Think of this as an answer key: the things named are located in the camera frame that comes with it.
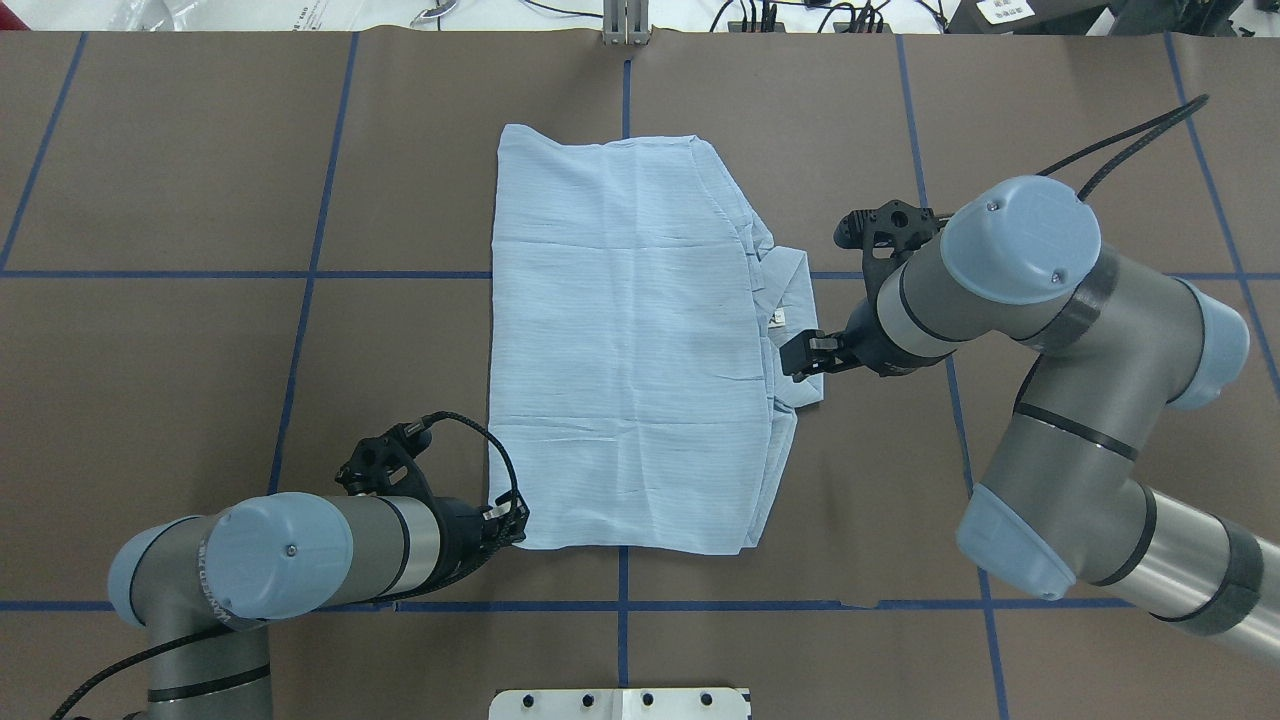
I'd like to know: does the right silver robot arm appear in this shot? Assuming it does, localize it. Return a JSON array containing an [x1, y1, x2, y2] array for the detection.
[[780, 176, 1279, 665]]

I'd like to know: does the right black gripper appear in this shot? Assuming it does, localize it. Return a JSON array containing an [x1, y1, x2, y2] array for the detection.
[[778, 200, 945, 379]]

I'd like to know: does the grey aluminium frame post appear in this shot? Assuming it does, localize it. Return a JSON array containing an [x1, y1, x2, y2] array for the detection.
[[602, 0, 652, 47]]

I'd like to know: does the light blue button-up shirt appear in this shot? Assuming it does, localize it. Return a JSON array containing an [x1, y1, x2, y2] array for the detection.
[[488, 124, 824, 556]]

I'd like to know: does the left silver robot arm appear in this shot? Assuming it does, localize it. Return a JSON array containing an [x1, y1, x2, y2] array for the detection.
[[52, 411, 529, 719]]

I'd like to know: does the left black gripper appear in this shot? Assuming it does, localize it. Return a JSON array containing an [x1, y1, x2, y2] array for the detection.
[[335, 420, 530, 585]]

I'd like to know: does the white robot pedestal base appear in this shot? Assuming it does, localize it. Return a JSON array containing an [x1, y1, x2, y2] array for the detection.
[[488, 687, 753, 719]]

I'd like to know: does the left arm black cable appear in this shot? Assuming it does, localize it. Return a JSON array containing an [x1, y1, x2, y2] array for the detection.
[[50, 410, 531, 720]]

